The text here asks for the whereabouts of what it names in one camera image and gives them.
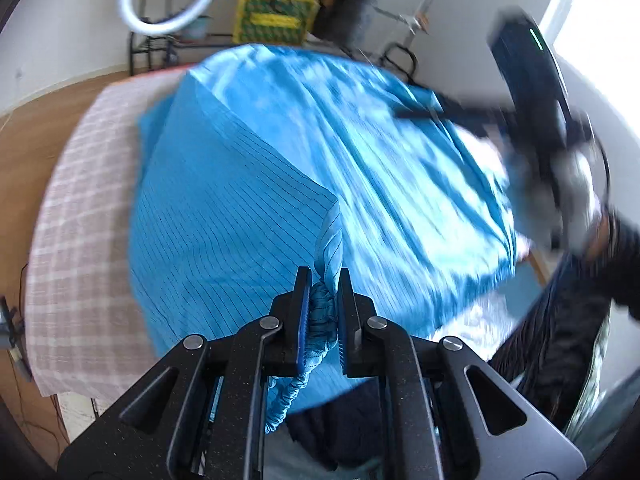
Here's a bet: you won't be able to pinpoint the black striped trousers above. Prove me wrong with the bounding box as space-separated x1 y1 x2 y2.
488 255 612 430

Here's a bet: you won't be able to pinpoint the white gloved right hand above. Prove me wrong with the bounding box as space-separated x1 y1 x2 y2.
504 150 603 256

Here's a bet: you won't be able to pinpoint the black floor cables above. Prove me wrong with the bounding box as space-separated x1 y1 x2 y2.
0 259 66 441

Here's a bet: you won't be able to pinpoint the pink plaid bed cover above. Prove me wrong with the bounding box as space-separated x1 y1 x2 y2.
25 68 184 401

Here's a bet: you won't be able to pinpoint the white ring light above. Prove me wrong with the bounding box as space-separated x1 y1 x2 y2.
117 0 213 37

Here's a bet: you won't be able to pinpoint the blue satin garment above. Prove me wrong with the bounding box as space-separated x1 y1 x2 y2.
128 44 518 431

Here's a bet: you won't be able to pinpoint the black sleeved right forearm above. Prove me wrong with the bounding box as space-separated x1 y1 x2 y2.
588 210 639 322

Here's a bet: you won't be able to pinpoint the yellow green crate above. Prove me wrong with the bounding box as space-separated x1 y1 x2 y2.
232 0 319 46

